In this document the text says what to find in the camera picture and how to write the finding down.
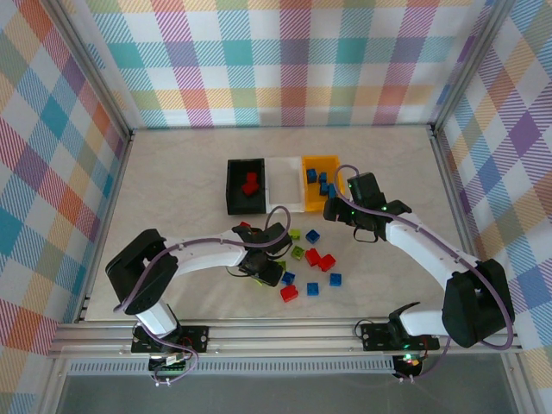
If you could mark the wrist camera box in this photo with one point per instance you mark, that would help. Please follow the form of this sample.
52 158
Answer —
276 239
366 187

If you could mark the white plastic bin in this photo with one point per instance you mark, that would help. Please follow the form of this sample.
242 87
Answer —
284 208

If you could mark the aluminium frame post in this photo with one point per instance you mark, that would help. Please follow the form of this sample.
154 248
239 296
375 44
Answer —
95 71
468 64

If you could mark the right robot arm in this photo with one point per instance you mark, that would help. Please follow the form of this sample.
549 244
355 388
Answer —
470 302

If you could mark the aluminium table side rail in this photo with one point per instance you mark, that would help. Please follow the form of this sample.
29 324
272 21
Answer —
450 185
108 215

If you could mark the plaid fabric backdrop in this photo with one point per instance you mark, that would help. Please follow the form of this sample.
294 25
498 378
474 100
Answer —
280 64
517 151
39 172

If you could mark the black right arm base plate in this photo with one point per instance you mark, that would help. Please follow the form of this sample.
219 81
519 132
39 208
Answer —
375 336

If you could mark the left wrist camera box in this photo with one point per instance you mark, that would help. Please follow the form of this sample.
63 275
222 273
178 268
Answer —
276 239

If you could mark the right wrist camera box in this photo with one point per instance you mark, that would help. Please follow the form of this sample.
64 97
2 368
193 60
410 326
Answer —
366 187

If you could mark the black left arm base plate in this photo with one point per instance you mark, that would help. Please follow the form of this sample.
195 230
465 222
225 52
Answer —
196 338

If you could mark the yellow plastic bin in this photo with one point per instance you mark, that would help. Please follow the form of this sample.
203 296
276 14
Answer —
311 202

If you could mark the green lego brick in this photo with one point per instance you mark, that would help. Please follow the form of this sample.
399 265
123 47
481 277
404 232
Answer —
259 282
295 234
297 252
282 264

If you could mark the black plastic bin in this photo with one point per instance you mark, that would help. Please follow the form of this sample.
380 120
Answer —
235 202

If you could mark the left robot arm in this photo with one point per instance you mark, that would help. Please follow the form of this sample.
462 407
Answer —
142 267

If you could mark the aluminium mounting rail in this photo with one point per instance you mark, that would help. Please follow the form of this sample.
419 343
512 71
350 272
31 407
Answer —
280 336

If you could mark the long blue lego brick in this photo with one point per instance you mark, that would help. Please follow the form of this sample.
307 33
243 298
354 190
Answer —
331 190

